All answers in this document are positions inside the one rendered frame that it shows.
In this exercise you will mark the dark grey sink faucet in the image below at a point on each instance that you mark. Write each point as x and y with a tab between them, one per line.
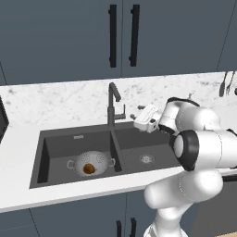
110	108

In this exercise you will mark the dark grey double sink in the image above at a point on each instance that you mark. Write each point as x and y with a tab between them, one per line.
77	142

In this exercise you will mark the narrow blue-grey cupboard door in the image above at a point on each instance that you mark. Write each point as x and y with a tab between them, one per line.
230	46
15	223

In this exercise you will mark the grey hanging spoon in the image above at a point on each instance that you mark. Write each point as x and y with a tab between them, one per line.
222	88

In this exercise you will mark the black microwave oven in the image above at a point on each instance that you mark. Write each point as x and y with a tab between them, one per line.
2	122

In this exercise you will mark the narrow blue-grey upper cupboard door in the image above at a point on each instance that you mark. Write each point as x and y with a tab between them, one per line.
230	46

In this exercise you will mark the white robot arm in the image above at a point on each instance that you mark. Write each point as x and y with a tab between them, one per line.
197	145

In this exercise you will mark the grey dishwasher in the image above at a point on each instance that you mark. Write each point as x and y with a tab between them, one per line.
216	213

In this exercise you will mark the wide blue-grey lower cupboard door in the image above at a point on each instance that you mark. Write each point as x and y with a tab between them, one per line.
80	216

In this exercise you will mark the wide blue-grey upper cupboard door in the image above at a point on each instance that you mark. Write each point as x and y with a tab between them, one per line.
55	40

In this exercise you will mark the narrow blue-grey lower cupboard door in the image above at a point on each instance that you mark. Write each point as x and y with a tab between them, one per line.
15	223

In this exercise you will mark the white colander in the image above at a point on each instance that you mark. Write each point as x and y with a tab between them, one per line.
98	160

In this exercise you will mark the wide blue-grey cupboard door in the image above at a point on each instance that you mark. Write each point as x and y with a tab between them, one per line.
55	40
80	216

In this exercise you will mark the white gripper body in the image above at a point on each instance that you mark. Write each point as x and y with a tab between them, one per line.
146	117

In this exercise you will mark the brown pear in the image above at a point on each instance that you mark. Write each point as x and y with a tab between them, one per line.
89	168

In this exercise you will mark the grey hanging fork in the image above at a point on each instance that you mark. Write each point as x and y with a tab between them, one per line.
230	83

